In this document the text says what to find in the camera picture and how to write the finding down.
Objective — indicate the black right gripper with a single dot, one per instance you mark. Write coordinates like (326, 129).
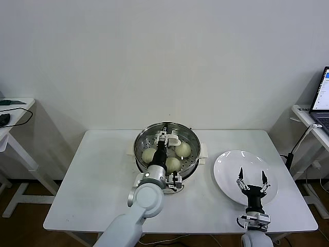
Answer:
(254, 198)

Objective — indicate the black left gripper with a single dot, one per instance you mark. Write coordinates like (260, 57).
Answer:
(160, 155)

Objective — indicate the white steamed baozi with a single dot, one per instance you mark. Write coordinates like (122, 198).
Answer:
(147, 156)
(183, 150)
(173, 164)

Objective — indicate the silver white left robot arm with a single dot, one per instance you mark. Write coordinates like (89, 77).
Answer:
(146, 199)

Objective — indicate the perforated steel steamer basket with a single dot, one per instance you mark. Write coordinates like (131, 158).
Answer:
(189, 169)

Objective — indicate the white round plate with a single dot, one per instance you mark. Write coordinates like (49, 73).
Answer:
(226, 169)

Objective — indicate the black stand pole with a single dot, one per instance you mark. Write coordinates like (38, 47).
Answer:
(290, 162)

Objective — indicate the white electric cooker base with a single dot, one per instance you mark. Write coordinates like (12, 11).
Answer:
(204, 151)

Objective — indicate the white power adapter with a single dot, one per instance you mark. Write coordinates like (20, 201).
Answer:
(317, 165)

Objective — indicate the white side table with laptop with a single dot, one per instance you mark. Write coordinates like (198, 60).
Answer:
(300, 113)

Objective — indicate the white work table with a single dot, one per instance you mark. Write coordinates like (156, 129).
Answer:
(90, 159)

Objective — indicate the open grey laptop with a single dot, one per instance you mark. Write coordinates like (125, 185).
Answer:
(322, 95)

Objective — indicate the white side desk with mouse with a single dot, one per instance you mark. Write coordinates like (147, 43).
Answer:
(18, 108)

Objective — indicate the flat green tool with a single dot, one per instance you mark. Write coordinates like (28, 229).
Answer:
(7, 102)

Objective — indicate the black computer mouse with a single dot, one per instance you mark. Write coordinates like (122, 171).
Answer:
(3, 119)

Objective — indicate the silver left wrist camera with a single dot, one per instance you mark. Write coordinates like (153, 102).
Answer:
(174, 181)

